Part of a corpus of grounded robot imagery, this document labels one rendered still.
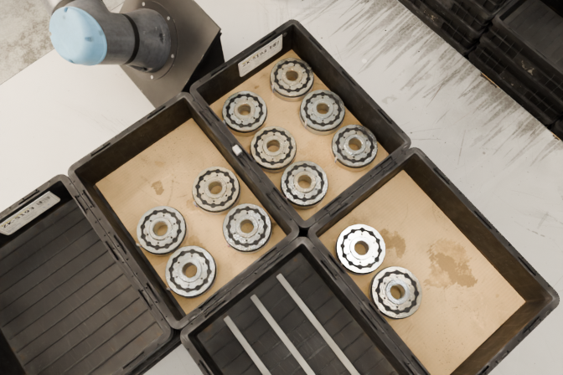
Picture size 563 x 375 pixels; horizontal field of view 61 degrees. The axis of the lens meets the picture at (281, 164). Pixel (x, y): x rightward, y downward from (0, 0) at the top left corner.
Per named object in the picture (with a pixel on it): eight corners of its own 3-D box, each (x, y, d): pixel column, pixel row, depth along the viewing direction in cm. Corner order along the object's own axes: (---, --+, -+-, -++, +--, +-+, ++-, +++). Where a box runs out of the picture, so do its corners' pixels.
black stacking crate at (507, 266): (302, 243, 105) (304, 233, 94) (401, 163, 111) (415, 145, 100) (430, 400, 94) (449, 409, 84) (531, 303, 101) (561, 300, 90)
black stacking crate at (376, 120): (195, 112, 115) (187, 89, 104) (292, 46, 121) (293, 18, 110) (301, 242, 105) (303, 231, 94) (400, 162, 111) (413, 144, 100)
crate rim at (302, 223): (188, 93, 106) (186, 88, 104) (293, 22, 112) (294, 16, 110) (302, 234, 96) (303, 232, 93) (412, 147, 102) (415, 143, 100)
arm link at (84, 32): (116, 76, 113) (64, 77, 101) (90, 30, 115) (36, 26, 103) (143, 43, 106) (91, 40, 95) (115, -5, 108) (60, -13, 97)
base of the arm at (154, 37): (120, 48, 124) (87, 47, 116) (142, -3, 117) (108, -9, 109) (156, 84, 120) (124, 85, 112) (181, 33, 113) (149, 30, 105)
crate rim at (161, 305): (68, 173, 99) (63, 169, 97) (188, 93, 106) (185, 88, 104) (178, 333, 89) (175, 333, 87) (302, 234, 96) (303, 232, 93)
